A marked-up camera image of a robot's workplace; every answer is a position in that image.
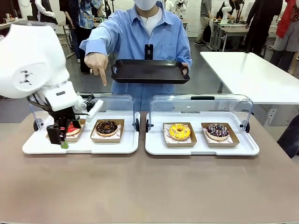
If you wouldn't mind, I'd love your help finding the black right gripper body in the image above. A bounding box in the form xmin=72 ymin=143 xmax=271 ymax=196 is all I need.
xmin=276 ymin=114 xmax=299 ymax=160

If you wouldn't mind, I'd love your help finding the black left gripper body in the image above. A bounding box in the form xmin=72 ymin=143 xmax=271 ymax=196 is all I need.
xmin=48 ymin=106 xmax=82 ymax=128

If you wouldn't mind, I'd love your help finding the printed white paper liner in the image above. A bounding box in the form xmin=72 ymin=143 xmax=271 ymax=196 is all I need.
xmin=164 ymin=123 xmax=192 ymax=142
xmin=93 ymin=122 xmax=122 ymax=139
xmin=203 ymin=127 xmax=234 ymax=143

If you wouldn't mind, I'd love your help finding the chocolate rainbow sprinkle donut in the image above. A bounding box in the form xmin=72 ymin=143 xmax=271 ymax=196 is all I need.
xmin=206 ymin=123 xmax=230 ymax=141

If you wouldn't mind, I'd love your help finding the black serving tray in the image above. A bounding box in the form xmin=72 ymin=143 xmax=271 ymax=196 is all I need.
xmin=110 ymin=59 xmax=191 ymax=85

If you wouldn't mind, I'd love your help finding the person's right forearm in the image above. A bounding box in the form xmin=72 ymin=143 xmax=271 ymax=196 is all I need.
xmin=79 ymin=22 xmax=119 ymax=62

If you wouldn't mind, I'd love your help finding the person's left forearm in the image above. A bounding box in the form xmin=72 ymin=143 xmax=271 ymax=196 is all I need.
xmin=174 ymin=38 xmax=193 ymax=68

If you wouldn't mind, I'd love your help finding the red glazed donut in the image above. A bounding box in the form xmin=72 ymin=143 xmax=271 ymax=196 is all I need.
xmin=65 ymin=120 xmax=82 ymax=137

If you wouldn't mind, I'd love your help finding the chocolate glazed donut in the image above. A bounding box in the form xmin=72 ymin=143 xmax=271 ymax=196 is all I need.
xmin=95 ymin=119 xmax=119 ymax=136

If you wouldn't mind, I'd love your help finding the person in patterned blue shirt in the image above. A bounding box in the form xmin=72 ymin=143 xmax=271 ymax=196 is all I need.
xmin=59 ymin=0 xmax=103 ymax=75

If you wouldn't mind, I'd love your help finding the yellow glazed donut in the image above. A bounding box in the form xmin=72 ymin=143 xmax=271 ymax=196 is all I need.
xmin=169 ymin=123 xmax=192 ymax=140

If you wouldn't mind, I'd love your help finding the person in red scarf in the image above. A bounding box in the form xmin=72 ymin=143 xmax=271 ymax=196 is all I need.
xmin=270 ymin=0 xmax=299 ymax=73

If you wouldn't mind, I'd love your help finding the person in black vest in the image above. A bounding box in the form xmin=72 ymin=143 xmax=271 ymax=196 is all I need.
xmin=30 ymin=0 xmax=58 ymax=26

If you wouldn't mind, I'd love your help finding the person in black clothes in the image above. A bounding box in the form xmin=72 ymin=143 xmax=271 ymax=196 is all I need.
xmin=243 ymin=0 xmax=278 ymax=56

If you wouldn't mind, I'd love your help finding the person in grey top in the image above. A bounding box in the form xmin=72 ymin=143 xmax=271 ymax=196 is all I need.
xmin=195 ymin=0 xmax=213 ymax=46

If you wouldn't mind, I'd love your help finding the person's right hand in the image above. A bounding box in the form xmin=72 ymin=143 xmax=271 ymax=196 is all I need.
xmin=84 ymin=52 xmax=109 ymax=87

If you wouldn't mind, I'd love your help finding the person's left hand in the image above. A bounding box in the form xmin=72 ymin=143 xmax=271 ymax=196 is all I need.
xmin=181 ymin=62 xmax=190 ymax=77

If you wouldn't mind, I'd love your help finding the white display case base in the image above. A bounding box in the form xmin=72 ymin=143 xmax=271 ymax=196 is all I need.
xmin=144 ymin=111 xmax=260 ymax=156
xmin=22 ymin=111 xmax=141 ymax=155

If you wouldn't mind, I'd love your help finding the clear display case lid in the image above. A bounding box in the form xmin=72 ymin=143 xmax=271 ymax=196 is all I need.
xmin=29 ymin=92 xmax=141 ymax=133
xmin=146 ymin=94 xmax=254 ymax=134

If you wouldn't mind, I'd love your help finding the white rectangular table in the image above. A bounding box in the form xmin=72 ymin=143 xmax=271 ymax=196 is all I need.
xmin=199 ymin=51 xmax=299 ymax=105

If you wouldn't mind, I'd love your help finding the black hanging tag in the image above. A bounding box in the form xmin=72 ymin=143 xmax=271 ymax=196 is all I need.
xmin=144 ymin=43 xmax=154 ymax=61

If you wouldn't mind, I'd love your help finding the grey background work table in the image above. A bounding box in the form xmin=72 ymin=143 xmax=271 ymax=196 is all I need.
xmin=210 ymin=20 xmax=249 ymax=52

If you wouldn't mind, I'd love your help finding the black backpack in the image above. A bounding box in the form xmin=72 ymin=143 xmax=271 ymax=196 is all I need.
xmin=202 ymin=24 xmax=212 ymax=43

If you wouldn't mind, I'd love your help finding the white face mask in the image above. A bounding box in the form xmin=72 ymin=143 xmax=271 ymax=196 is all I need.
xmin=134 ymin=0 xmax=158 ymax=11

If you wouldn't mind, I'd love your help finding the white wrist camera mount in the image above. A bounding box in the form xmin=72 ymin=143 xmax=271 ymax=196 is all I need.
xmin=85 ymin=99 xmax=104 ymax=124

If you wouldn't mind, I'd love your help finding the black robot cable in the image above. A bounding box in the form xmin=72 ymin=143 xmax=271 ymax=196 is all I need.
xmin=27 ymin=92 xmax=53 ymax=113

